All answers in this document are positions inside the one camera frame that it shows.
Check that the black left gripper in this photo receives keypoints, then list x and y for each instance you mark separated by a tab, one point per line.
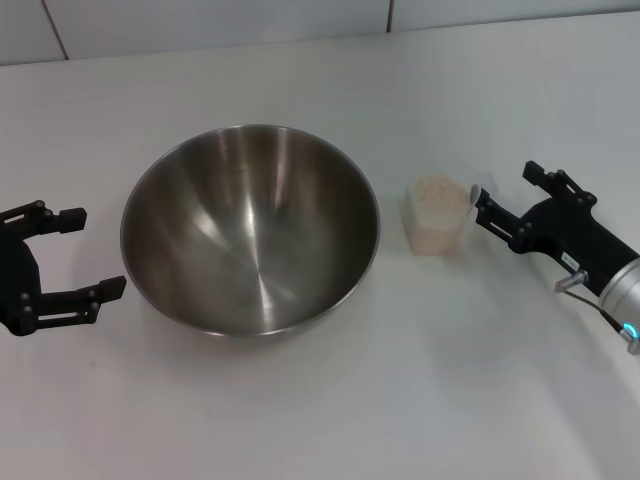
17	280

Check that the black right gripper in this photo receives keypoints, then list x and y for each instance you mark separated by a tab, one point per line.
570	230

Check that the white rice grains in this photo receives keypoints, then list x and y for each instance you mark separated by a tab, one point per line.
440	197

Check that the clear plastic measuring cup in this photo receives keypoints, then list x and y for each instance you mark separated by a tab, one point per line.
432	245

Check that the stainless steel mixing bowl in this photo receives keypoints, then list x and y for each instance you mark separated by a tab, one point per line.
250	225

